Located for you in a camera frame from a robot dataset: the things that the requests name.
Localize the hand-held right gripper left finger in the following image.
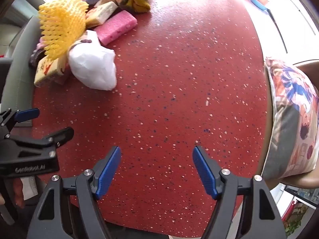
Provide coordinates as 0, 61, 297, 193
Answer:
26, 146, 122, 239

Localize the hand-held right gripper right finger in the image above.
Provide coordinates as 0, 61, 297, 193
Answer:
192, 146, 287, 239

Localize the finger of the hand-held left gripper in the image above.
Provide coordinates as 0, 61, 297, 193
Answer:
0, 127, 75, 165
0, 108, 40, 130

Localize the tissue pack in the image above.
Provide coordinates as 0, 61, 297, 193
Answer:
33, 53, 71, 87
85, 1, 119, 28

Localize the purple knit sock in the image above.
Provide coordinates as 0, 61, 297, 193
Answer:
29, 48, 48, 68

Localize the white plastic bag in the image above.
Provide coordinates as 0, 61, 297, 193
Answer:
68, 30, 117, 91

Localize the yellow foam net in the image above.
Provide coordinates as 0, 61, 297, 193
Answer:
38, 0, 90, 61

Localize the pink foam block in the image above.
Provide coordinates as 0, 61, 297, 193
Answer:
94, 10, 138, 46

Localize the person's left hand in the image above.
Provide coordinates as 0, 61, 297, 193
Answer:
13, 179, 26, 209

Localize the white cloth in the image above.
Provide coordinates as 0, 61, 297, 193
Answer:
21, 175, 40, 200

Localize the light green leather sofa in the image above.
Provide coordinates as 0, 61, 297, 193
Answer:
0, 0, 43, 127

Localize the printed cushion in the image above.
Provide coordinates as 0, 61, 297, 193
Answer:
262, 57, 319, 181

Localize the blue plastic object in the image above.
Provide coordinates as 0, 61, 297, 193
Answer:
249, 0, 271, 12

